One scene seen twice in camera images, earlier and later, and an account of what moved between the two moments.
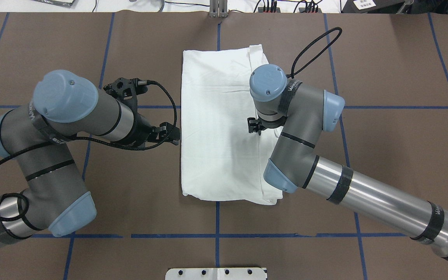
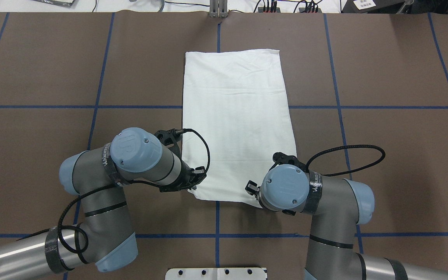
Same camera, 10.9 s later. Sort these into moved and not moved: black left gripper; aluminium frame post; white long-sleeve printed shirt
Moved: black left gripper
Not moved: aluminium frame post; white long-sleeve printed shirt
